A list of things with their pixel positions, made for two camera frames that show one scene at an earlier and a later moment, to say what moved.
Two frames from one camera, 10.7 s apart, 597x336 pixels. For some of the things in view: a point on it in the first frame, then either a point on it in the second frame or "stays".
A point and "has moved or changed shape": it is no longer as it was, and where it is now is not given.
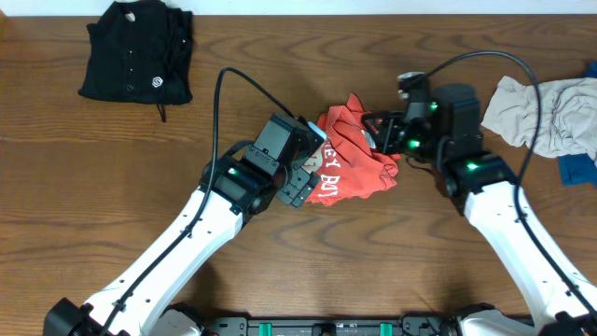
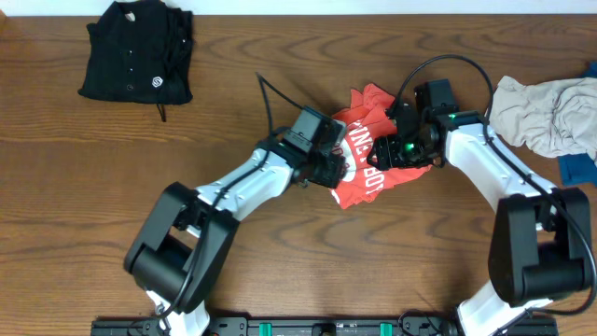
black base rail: x=335 y=325 stays
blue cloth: x=577 y=169 stays
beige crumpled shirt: x=567 y=116 stays
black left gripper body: x=297 y=186 to x=326 y=171
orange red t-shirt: x=346 y=162 has moved or changed shape
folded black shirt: x=141 y=51 stays
